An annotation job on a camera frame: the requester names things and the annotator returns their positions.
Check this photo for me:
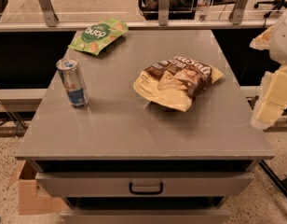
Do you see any green snack bag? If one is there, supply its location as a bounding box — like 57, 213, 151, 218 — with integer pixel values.
69, 19, 129, 55

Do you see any metal window rail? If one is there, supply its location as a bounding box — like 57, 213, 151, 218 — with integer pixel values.
0, 0, 278, 32

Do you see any upper grey drawer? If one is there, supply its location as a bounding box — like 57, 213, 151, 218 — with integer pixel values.
36, 172, 253, 197

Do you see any brown chip bag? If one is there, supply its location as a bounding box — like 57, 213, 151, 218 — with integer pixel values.
133, 56, 224, 112

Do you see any silver blue energy drink can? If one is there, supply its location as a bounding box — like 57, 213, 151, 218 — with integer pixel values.
56, 58, 89, 107

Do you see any brown cardboard box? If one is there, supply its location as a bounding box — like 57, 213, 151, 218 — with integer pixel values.
8, 161, 69, 216

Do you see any clear plastic water bottle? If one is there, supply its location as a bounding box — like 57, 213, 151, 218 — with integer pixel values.
195, 0, 212, 23

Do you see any grey drawer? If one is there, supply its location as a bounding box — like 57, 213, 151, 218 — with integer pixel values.
36, 172, 253, 197
61, 209, 230, 224

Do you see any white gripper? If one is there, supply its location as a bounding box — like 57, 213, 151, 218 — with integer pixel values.
250, 9, 287, 130

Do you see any black office chair base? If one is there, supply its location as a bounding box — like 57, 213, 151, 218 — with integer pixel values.
253, 0, 287, 19

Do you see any black drawer handle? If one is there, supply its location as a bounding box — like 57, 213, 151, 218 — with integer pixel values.
129, 182, 164, 195

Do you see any lower grey drawer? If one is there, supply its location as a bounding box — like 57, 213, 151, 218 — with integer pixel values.
61, 209, 230, 224

